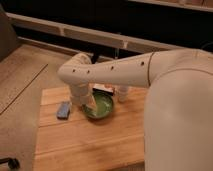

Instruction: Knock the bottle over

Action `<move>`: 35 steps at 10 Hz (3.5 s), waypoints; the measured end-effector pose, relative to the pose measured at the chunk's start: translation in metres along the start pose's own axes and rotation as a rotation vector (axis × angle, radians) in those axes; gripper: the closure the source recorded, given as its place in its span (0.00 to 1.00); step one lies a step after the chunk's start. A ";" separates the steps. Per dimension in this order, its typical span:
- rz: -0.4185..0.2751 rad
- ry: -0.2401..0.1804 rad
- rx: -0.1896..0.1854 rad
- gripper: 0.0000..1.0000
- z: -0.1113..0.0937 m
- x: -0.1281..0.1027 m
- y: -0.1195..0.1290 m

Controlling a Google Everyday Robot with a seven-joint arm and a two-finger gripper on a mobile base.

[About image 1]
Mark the black chair caster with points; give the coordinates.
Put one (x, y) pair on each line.
(13, 163)

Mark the grey cabinet corner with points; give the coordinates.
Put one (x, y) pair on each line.
(9, 41)

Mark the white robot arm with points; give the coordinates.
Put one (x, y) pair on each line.
(178, 109)

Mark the white red box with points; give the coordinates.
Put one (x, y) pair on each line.
(104, 89)

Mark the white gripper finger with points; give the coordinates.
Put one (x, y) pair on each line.
(91, 107)

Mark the green bowl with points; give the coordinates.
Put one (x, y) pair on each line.
(104, 106)

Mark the wooden board table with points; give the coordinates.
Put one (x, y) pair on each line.
(81, 144)

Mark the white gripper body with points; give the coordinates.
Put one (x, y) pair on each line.
(80, 94)

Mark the blue sponge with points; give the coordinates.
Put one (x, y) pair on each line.
(63, 110)

